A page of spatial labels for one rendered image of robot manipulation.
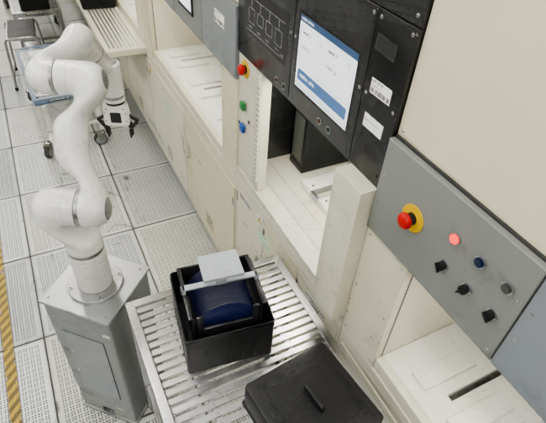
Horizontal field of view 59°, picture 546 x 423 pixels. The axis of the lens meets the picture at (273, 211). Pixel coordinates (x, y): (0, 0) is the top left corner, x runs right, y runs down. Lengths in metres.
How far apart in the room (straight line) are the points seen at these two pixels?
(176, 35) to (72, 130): 1.84
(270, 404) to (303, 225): 0.73
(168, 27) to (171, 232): 1.27
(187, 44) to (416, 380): 2.50
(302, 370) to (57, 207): 0.87
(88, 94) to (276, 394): 1.01
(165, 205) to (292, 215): 1.52
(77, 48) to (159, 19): 1.62
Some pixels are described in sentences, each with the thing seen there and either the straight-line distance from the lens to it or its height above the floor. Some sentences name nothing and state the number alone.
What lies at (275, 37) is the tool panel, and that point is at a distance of 1.57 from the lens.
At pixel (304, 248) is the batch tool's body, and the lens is 1.78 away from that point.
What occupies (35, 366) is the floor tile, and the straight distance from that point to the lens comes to 2.65.
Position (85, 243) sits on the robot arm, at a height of 1.01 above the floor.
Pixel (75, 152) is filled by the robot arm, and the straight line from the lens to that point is 1.53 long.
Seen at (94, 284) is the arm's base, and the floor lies 0.82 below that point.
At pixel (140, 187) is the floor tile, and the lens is 3.44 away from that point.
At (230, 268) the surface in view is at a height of 1.08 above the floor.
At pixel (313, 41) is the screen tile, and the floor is 1.63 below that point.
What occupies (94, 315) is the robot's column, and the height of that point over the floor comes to 0.76.
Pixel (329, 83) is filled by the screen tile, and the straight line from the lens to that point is 1.32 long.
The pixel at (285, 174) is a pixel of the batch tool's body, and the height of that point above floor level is 0.87.
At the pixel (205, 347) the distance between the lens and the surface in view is 1.48.
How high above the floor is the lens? 2.14
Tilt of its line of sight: 42 degrees down
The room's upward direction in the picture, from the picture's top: 5 degrees clockwise
